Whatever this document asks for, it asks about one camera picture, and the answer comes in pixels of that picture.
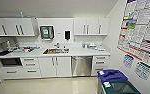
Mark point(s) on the stainless steel dishwasher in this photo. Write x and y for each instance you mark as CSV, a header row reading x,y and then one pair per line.
x,y
82,66

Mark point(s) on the white drawer stack beside dishwasher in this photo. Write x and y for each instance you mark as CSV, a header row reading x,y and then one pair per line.
x,y
101,63

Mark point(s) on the chrome sink faucet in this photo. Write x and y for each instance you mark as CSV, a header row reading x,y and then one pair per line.
x,y
57,45

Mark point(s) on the steel kitchen sink basin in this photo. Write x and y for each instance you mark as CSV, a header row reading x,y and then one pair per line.
x,y
55,51

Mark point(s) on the white two-door sink cabinet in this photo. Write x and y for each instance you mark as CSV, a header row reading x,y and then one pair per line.
x,y
55,66

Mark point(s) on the steel paper towel dispenser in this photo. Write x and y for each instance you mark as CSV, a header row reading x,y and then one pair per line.
x,y
46,32

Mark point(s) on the grey bin with blue lid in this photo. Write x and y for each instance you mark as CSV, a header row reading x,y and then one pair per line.
x,y
111,75

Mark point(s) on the white drawer stack beside microwave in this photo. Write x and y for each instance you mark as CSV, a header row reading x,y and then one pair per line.
x,y
30,66

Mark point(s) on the blue bottle atop cabinet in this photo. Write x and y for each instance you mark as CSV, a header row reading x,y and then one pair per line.
x,y
22,15

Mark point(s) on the wide white upper cabinet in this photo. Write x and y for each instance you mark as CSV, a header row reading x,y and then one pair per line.
x,y
12,27

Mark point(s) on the black built-in microwave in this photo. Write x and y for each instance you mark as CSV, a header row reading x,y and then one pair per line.
x,y
10,62

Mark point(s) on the black coffee machine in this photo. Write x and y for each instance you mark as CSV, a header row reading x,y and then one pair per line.
x,y
5,44

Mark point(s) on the black wall soap dispenser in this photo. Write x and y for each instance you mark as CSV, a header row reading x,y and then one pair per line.
x,y
67,35

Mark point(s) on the large colourful wall poster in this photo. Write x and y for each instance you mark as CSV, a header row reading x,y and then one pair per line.
x,y
141,26

